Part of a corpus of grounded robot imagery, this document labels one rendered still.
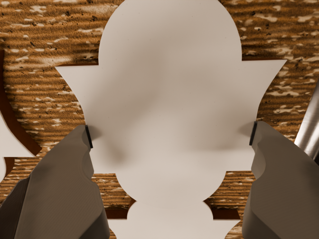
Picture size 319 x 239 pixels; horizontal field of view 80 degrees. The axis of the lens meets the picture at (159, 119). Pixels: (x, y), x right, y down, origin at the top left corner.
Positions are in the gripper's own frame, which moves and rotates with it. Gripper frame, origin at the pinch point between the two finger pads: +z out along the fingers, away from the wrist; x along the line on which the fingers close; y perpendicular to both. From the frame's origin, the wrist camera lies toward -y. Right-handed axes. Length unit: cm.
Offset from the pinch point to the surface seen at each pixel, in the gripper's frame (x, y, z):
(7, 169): -12.8, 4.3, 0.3
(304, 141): 11.5, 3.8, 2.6
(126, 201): -4.1, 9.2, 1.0
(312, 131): 11.8, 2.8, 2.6
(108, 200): -5.7, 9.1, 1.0
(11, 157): -12.5, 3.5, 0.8
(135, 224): -3.2, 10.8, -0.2
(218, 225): 4.4, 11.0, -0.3
